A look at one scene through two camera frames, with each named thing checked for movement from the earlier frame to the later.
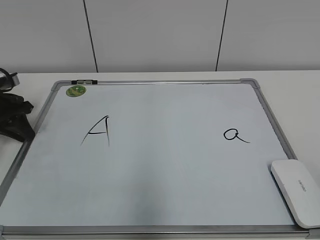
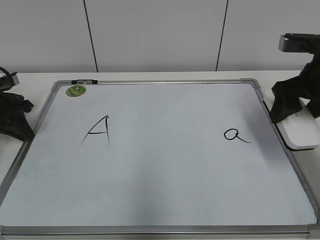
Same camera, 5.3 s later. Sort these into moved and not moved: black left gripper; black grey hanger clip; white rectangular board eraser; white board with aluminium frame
Moved: white rectangular board eraser
Not moved: black left gripper; white board with aluminium frame; black grey hanger clip
